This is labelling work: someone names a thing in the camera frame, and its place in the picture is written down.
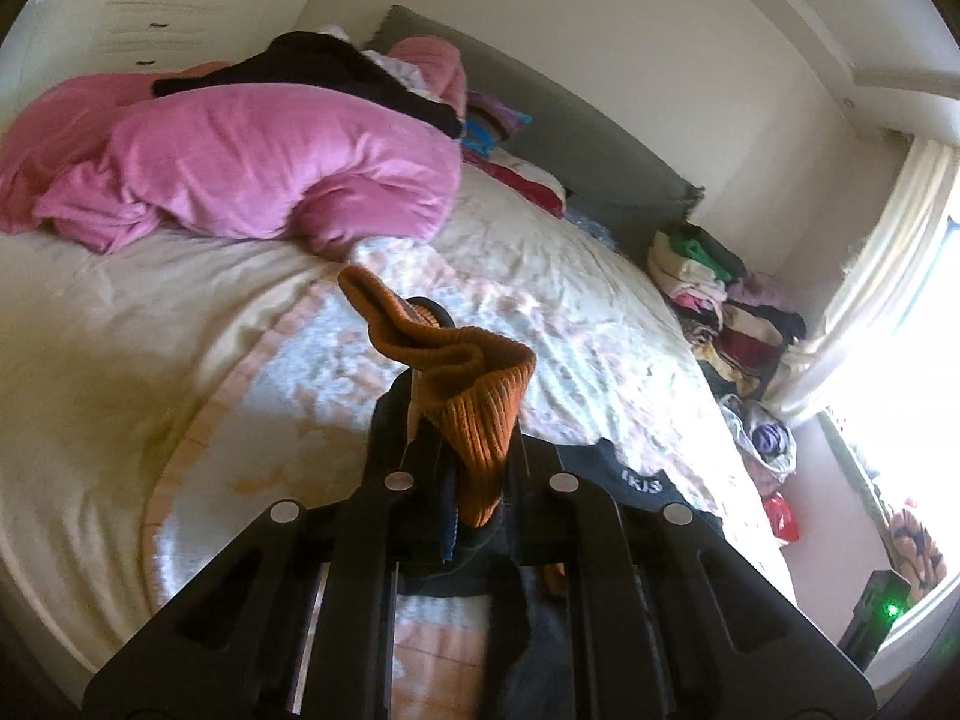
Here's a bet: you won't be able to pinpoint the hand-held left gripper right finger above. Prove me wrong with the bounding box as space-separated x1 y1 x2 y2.
504 441 877 720

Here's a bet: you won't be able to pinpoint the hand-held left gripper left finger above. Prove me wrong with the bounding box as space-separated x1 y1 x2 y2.
81 369 455 720

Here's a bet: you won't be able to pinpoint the black shorts with lettered waistband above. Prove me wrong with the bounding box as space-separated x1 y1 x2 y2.
396 439 726 720

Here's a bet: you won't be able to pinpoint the orange knit garment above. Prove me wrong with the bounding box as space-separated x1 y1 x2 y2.
337 266 567 601

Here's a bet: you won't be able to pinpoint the plastic bag of clothes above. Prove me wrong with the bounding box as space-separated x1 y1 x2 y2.
720 394 800 485

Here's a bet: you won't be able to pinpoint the pile of mixed clothes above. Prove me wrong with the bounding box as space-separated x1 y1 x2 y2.
649 223 809 398

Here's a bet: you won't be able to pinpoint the peach and white tufted blanket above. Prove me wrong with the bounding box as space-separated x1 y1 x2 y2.
142 240 758 720

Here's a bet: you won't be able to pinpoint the red bag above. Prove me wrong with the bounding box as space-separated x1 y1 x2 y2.
761 491 801 545

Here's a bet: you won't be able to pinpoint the bed with cream sheet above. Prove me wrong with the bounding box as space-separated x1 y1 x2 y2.
0 146 797 713

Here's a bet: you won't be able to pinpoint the black device with green light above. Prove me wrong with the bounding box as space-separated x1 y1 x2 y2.
836 570 914 672

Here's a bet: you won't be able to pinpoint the red and white cloth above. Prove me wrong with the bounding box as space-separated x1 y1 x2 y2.
465 150 569 217

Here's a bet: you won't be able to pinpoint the floral cloth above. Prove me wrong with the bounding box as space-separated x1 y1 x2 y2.
881 499 950 587

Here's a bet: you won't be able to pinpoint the pink duvet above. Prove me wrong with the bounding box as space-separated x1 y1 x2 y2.
0 37 470 256

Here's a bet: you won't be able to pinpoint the colourful patterned cloth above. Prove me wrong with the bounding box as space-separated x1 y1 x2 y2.
460 90 535 156

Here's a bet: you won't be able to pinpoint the grey headboard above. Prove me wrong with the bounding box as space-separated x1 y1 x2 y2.
364 5 706 256

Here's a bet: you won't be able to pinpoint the cream curtain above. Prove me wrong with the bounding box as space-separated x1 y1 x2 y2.
772 135 960 421

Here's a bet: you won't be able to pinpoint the black garment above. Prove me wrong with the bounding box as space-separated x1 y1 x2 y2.
152 31 467 140

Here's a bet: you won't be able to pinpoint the white wardrobe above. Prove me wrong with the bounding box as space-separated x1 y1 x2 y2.
0 0 353 95

